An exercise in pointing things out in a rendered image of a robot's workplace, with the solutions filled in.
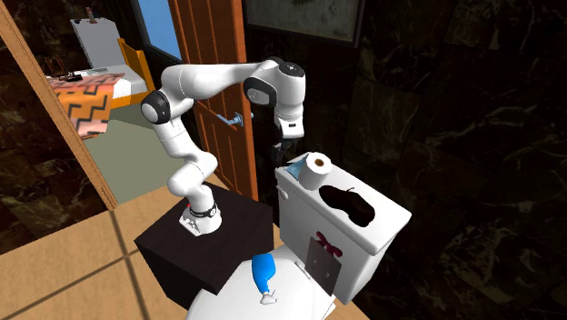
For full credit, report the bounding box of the light blue flat box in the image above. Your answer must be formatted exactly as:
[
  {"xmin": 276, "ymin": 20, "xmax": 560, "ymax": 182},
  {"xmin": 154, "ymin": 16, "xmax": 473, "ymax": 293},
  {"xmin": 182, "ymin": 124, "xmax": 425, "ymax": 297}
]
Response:
[{"xmin": 283, "ymin": 157, "xmax": 308, "ymax": 182}]

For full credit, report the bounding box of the white toilet paper roll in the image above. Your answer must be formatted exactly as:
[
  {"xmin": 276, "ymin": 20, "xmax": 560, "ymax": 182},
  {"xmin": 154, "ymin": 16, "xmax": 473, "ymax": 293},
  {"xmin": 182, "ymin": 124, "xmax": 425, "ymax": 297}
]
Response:
[{"xmin": 297, "ymin": 151, "xmax": 333, "ymax": 191}]

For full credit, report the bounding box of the dark brown rounded object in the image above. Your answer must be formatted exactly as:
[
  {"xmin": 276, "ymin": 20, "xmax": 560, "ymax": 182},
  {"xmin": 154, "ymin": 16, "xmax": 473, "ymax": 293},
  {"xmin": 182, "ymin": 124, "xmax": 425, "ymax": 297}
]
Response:
[{"xmin": 319, "ymin": 185, "xmax": 377, "ymax": 228}]

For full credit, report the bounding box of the dark robot stand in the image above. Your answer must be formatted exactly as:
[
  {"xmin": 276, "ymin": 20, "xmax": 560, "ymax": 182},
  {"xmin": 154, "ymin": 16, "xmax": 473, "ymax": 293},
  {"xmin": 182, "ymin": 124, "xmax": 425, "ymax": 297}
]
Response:
[{"xmin": 134, "ymin": 181, "xmax": 275, "ymax": 311}]

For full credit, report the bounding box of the blue bottle with white nozzle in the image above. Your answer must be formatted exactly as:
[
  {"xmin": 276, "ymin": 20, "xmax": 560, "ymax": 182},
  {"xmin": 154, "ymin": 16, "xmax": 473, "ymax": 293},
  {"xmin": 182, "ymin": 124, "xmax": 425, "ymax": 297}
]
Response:
[{"xmin": 251, "ymin": 253, "xmax": 279, "ymax": 306}]

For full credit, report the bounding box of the dark bag with red bow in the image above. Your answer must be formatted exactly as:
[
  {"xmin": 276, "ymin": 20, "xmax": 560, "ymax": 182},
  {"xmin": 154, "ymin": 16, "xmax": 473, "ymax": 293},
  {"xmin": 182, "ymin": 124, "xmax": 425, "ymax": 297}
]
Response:
[{"xmin": 304, "ymin": 230, "xmax": 344, "ymax": 296}]

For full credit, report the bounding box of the brown wooden door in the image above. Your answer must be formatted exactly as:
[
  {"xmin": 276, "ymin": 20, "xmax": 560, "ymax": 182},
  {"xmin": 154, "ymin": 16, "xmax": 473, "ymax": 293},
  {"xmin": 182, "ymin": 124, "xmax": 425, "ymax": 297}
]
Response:
[{"xmin": 167, "ymin": 0, "xmax": 261, "ymax": 202}]

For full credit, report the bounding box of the blue window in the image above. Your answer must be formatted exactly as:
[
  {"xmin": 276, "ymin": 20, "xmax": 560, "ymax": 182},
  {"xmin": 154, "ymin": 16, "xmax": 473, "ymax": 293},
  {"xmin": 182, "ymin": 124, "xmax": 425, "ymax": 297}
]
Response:
[{"xmin": 132, "ymin": 0, "xmax": 184, "ymax": 62}]

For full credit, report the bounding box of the orange bed with patterned blanket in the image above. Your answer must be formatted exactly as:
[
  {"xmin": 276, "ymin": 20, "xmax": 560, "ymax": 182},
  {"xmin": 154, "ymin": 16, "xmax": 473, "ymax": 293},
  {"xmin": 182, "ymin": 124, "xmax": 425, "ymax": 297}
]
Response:
[{"xmin": 45, "ymin": 37, "xmax": 156, "ymax": 139}]

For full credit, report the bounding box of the white cabinet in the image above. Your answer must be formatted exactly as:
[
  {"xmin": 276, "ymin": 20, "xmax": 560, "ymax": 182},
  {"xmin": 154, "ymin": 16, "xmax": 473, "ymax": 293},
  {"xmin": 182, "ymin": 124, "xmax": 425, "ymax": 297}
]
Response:
[{"xmin": 69, "ymin": 6, "xmax": 125, "ymax": 69}]

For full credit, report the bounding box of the dark framed wall picture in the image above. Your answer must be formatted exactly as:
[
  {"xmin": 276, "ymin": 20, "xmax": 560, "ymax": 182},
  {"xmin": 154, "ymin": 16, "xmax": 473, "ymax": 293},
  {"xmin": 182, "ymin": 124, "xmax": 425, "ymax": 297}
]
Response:
[{"xmin": 243, "ymin": 0, "xmax": 367, "ymax": 48}]

